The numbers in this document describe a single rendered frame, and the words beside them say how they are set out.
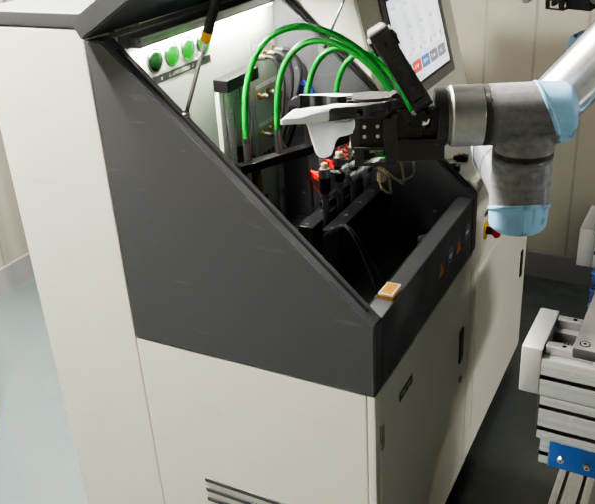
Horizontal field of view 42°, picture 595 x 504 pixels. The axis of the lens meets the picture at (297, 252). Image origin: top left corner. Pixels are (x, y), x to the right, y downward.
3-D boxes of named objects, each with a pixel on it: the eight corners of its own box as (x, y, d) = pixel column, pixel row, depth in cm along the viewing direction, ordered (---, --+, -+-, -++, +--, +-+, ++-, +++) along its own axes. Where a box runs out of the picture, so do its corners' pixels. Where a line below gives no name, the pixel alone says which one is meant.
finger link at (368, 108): (337, 123, 89) (396, 113, 94) (336, 109, 89) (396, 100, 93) (313, 119, 93) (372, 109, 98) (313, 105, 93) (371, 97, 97)
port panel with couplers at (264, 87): (268, 156, 204) (259, 34, 190) (257, 154, 205) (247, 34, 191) (291, 140, 214) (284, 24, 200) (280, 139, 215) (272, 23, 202)
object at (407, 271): (383, 386, 155) (382, 317, 148) (362, 381, 157) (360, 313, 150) (471, 254, 204) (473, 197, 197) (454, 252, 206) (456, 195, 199)
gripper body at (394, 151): (348, 167, 95) (449, 163, 95) (346, 95, 93) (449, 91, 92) (348, 154, 103) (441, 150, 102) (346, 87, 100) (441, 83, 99)
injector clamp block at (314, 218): (339, 290, 183) (337, 231, 176) (301, 282, 187) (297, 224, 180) (392, 232, 210) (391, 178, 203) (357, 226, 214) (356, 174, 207)
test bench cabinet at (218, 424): (379, 668, 187) (374, 399, 152) (178, 585, 212) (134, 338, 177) (464, 478, 242) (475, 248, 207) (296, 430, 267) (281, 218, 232)
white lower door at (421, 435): (385, 631, 184) (382, 393, 154) (376, 627, 185) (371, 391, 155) (464, 458, 235) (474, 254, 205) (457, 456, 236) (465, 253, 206)
